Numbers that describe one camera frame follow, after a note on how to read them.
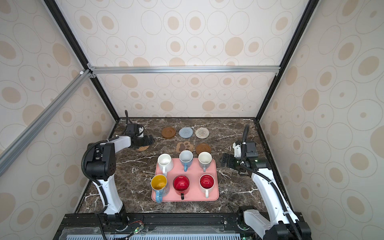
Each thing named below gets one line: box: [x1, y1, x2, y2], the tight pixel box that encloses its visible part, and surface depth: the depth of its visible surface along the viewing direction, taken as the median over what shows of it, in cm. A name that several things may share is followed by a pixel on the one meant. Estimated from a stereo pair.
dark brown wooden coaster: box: [161, 127, 176, 139], surface depth 113 cm
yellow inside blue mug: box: [150, 174, 168, 203], surface depth 79 cm
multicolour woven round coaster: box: [195, 127, 210, 139], surface depth 112 cm
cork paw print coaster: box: [176, 141, 194, 153], surface depth 105 cm
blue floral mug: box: [179, 150, 194, 172], surface depth 89 cm
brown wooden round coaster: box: [195, 142, 211, 156], surface depth 104 cm
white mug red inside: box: [199, 173, 215, 199], surface depth 82 cm
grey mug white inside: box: [198, 151, 213, 173], surface depth 89 cm
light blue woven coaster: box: [178, 127, 194, 139], surface depth 112 cm
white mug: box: [157, 153, 174, 177], surface depth 88 cm
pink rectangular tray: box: [151, 158, 219, 202], surface depth 85 cm
